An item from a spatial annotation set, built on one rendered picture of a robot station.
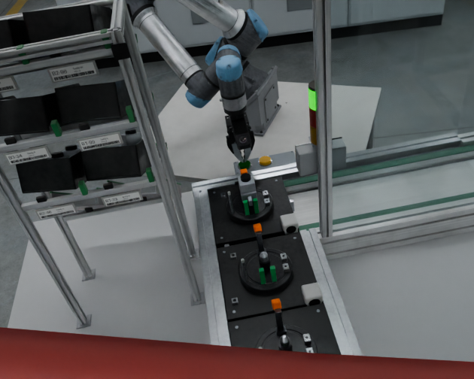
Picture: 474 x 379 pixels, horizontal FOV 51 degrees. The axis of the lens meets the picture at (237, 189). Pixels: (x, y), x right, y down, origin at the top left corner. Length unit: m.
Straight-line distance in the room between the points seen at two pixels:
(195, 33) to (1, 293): 2.66
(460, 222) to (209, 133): 1.01
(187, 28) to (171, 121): 2.40
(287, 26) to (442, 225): 3.21
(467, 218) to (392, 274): 0.27
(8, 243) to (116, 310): 1.84
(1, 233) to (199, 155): 1.75
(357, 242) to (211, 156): 0.71
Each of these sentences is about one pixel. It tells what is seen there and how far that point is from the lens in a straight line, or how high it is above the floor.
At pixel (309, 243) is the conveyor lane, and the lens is 1.40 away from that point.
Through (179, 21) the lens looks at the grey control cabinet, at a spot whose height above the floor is 0.35.
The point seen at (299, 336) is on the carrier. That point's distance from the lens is 1.19.
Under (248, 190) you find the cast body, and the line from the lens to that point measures 1.42.
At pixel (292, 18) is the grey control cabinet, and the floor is 0.25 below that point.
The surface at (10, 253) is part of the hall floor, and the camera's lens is 3.20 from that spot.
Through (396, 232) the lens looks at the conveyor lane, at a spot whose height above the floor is 0.92.
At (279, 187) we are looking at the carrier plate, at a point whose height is 0.97.
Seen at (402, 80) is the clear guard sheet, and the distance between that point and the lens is 1.19.
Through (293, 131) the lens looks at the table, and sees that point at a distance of 1.98.
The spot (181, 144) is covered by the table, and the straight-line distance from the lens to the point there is 2.01.
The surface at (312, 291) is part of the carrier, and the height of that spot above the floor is 0.99.
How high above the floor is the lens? 2.00
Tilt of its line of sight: 41 degrees down
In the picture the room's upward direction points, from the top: 10 degrees counter-clockwise
